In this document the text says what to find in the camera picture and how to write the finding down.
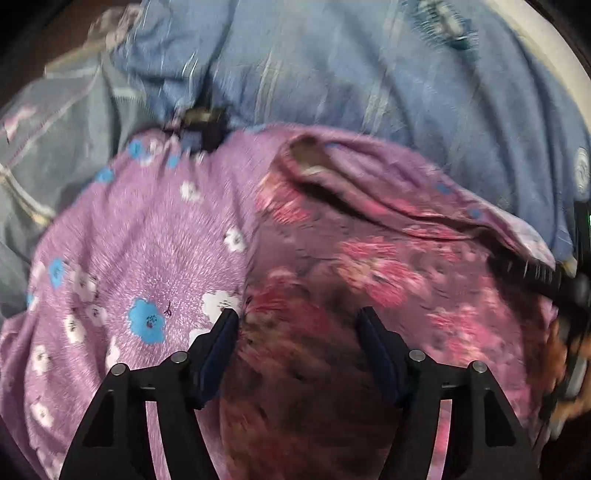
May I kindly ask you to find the purple floral blanket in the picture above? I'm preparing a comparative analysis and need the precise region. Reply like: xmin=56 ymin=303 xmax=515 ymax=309
xmin=0 ymin=124 xmax=561 ymax=480

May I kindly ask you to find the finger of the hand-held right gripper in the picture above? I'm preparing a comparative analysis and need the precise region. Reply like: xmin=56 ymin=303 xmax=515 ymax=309
xmin=487 ymin=256 xmax=563 ymax=297

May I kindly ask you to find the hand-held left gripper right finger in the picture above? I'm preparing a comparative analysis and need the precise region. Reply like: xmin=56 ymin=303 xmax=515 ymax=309
xmin=356 ymin=306 xmax=542 ymax=480

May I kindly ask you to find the maroon floral garment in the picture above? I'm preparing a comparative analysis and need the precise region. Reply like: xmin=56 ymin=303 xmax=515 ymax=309
xmin=219 ymin=131 xmax=557 ymax=480

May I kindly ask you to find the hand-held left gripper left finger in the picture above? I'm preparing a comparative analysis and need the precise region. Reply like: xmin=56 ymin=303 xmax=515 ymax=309
xmin=59 ymin=308 xmax=239 ymax=480

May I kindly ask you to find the grey star pillow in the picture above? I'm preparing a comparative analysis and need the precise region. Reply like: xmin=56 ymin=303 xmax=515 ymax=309
xmin=0 ymin=60 xmax=155 ymax=319

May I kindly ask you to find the small black device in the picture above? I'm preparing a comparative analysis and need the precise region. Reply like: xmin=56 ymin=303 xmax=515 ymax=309
xmin=165 ymin=104 xmax=232 ymax=154

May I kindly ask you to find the blue plaid quilt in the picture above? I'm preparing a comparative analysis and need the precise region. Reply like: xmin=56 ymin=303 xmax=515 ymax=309
xmin=110 ymin=0 xmax=591 ymax=261

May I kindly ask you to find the person's right hand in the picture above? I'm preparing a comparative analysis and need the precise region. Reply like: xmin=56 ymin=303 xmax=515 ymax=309
xmin=547 ymin=318 xmax=576 ymax=403

